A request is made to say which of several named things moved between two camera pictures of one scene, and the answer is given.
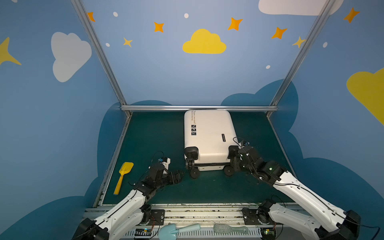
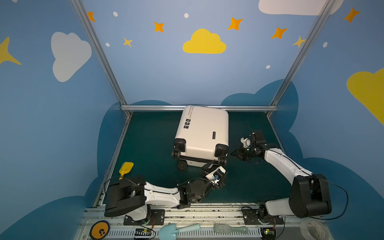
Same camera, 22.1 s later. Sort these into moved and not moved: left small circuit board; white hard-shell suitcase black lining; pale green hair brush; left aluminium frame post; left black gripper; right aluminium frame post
Moved: left black gripper; white hard-shell suitcase black lining
Not moved: right aluminium frame post; left aluminium frame post; left small circuit board; pale green hair brush
